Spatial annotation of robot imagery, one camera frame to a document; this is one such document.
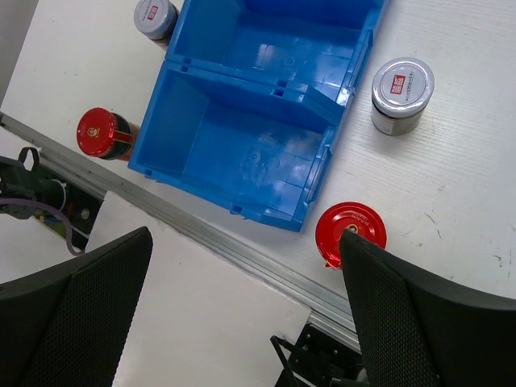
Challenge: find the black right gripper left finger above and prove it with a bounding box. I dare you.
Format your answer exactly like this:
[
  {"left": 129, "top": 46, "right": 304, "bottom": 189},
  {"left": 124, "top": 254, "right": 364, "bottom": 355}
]
[{"left": 1, "top": 227, "right": 153, "bottom": 386}]

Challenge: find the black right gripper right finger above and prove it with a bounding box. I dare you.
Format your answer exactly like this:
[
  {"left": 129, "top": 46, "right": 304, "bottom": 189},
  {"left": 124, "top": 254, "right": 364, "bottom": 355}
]
[{"left": 341, "top": 239, "right": 515, "bottom": 386}]

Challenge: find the red-lid sauce jar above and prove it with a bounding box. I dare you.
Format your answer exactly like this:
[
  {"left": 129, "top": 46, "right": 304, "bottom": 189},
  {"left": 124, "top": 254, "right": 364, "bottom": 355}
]
[
  {"left": 314, "top": 202, "right": 387, "bottom": 270},
  {"left": 76, "top": 107, "right": 139, "bottom": 161}
]

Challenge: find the grey-lid jar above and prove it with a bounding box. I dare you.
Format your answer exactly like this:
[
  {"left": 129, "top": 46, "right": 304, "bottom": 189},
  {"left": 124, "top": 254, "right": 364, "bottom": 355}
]
[
  {"left": 133, "top": 0, "right": 179, "bottom": 47},
  {"left": 371, "top": 57, "right": 435, "bottom": 136}
]

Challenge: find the blue three-compartment plastic bin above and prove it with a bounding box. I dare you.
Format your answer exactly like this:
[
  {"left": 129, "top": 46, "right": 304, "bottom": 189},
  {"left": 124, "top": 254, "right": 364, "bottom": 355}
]
[{"left": 128, "top": 0, "right": 389, "bottom": 232}]

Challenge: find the aluminium front rail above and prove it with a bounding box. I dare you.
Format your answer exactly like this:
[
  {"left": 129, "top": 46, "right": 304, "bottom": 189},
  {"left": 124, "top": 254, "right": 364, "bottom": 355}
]
[{"left": 1, "top": 115, "right": 360, "bottom": 351}]

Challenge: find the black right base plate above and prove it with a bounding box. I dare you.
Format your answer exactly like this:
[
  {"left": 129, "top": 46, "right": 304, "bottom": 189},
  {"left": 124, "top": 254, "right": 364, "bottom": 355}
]
[{"left": 270, "top": 323, "right": 369, "bottom": 386}]

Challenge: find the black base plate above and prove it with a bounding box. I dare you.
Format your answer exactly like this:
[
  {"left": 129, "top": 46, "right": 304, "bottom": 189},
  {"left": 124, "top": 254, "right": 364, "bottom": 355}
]
[
  {"left": 1, "top": 147, "right": 102, "bottom": 256},
  {"left": 270, "top": 323, "right": 369, "bottom": 386}
]

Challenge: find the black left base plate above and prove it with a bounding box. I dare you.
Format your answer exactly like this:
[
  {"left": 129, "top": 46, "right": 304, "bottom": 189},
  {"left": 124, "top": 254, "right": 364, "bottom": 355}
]
[{"left": 1, "top": 147, "right": 102, "bottom": 256}]

